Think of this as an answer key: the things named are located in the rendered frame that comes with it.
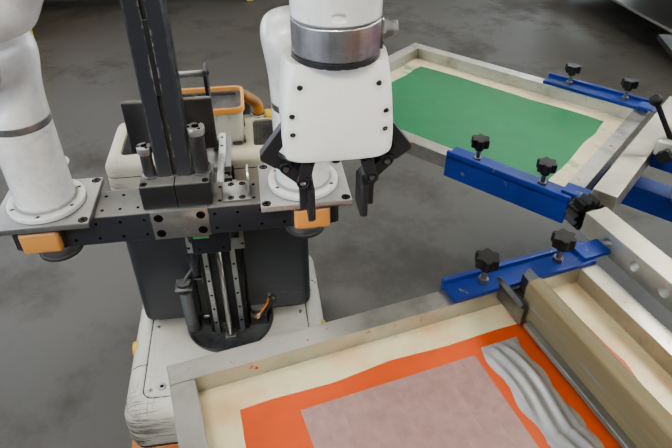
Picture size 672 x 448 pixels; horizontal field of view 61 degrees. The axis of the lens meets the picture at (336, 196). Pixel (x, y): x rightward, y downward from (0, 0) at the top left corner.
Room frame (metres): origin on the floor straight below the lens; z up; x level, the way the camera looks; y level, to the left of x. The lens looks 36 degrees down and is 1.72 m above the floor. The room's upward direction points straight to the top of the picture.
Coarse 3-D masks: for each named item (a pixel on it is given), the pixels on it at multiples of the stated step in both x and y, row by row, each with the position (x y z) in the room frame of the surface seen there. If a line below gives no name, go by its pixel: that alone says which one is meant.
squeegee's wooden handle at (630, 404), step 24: (528, 288) 0.68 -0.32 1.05; (528, 312) 0.67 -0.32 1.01; (552, 312) 0.62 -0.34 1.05; (552, 336) 0.61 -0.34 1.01; (576, 336) 0.57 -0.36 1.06; (576, 360) 0.56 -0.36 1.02; (600, 360) 0.53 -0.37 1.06; (600, 384) 0.51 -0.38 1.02; (624, 384) 0.48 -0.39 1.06; (624, 408) 0.47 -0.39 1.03; (648, 408) 0.45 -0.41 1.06; (648, 432) 0.43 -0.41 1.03
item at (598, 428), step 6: (588, 426) 0.49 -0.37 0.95; (594, 426) 0.49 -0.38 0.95; (600, 426) 0.49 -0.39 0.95; (594, 432) 0.48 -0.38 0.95; (600, 432) 0.48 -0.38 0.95; (606, 432) 0.48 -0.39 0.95; (600, 438) 0.47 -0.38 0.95; (606, 438) 0.47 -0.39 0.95; (612, 438) 0.47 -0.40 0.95; (546, 444) 0.46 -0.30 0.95; (606, 444) 0.46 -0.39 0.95; (612, 444) 0.46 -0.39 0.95; (618, 444) 0.46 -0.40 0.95
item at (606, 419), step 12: (528, 324) 0.65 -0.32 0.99; (540, 336) 0.62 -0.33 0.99; (552, 348) 0.60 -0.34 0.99; (552, 360) 0.58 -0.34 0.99; (564, 372) 0.55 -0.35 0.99; (576, 384) 0.53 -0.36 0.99; (588, 396) 0.51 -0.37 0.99; (600, 408) 0.49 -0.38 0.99; (600, 420) 0.48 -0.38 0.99; (612, 420) 0.47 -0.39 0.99; (612, 432) 0.46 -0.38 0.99; (624, 432) 0.45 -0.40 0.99; (624, 444) 0.44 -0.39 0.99
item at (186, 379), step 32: (512, 288) 0.74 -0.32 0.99; (608, 288) 0.74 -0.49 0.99; (352, 320) 0.66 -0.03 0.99; (384, 320) 0.66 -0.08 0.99; (416, 320) 0.67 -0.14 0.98; (640, 320) 0.66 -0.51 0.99; (224, 352) 0.60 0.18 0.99; (256, 352) 0.60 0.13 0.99; (288, 352) 0.60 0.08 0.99; (320, 352) 0.61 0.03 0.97; (192, 384) 0.54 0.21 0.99; (224, 384) 0.56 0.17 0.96; (192, 416) 0.48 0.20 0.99
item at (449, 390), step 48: (480, 336) 0.66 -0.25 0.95; (528, 336) 0.66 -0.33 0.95; (336, 384) 0.56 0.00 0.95; (384, 384) 0.56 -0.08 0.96; (432, 384) 0.56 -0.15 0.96; (480, 384) 0.56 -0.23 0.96; (288, 432) 0.48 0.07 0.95; (336, 432) 0.48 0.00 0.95; (384, 432) 0.48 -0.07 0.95; (432, 432) 0.48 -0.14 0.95; (480, 432) 0.48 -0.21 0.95; (528, 432) 0.48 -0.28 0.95
